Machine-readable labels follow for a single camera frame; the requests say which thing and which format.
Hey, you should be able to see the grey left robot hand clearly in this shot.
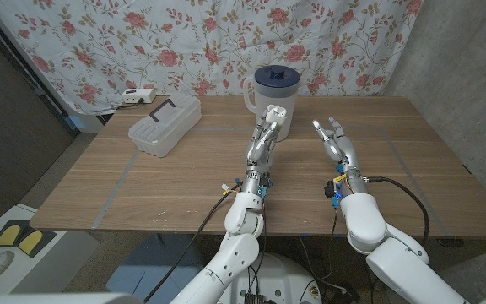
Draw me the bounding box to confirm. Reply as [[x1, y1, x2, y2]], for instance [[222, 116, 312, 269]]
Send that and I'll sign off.
[[240, 110, 281, 198]]

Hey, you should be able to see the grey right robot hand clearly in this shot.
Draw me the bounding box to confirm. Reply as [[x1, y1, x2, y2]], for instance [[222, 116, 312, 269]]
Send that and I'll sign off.
[[312, 117, 369, 198]]

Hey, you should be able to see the white AirPods case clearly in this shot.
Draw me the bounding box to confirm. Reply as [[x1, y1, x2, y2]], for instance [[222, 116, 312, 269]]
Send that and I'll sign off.
[[265, 104, 288, 127]]

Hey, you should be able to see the translucent pitcher with blue lid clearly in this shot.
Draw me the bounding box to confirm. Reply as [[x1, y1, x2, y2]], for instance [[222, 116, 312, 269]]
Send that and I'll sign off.
[[242, 64, 302, 144]]

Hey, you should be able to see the clear plastic clamshell container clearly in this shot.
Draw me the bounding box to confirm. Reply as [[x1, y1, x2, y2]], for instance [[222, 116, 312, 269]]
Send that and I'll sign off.
[[127, 93, 203, 158]]

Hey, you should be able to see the grey tape strip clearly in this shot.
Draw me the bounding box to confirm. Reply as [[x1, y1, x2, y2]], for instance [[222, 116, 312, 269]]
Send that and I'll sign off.
[[92, 149, 142, 230], [378, 125, 451, 237], [202, 125, 386, 133]]

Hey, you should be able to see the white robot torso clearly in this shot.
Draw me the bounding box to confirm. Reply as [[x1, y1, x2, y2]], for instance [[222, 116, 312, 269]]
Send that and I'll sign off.
[[229, 252, 323, 304]]

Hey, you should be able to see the white power strip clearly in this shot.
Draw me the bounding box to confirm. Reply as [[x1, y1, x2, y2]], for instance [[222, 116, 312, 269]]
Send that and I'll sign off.
[[121, 87, 157, 105]]

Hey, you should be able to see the floral print backdrop cloth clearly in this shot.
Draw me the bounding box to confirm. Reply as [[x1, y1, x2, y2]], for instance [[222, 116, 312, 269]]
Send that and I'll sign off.
[[0, 0, 424, 116]]

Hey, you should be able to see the white floor board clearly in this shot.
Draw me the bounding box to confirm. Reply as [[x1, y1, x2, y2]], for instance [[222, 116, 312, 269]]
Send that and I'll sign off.
[[0, 204, 100, 295]]

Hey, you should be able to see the black yellow foot pedal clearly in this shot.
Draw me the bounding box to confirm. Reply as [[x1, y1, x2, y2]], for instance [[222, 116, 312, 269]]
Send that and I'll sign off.
[[0, 219, 57, 258]]

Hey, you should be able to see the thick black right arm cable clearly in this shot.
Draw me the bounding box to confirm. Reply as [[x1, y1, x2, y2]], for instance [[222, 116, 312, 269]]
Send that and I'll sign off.
[[364, 176, 430, 242]]

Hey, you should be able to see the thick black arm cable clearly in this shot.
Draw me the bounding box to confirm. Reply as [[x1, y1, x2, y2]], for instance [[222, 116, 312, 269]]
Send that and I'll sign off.
[[364, 176, 430, 242], [143, 181, 244, 303]]

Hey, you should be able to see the thin black left arm wire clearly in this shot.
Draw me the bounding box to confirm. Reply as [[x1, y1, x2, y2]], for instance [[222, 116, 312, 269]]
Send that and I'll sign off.
[[246, 202, 268, 292]]

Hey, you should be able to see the thin black arm wire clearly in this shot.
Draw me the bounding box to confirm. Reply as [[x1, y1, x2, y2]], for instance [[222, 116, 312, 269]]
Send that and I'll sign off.
[[329, 209, 339, 275], [246, 202, 268, 292]]

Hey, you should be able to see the thin black right arm wire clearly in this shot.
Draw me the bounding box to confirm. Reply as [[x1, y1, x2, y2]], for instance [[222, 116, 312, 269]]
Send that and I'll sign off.
[[329, 209, 339, 275]]

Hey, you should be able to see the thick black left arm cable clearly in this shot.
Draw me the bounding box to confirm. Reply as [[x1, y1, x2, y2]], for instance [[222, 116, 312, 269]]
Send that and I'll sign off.
[[143, 181, 244, 303]]

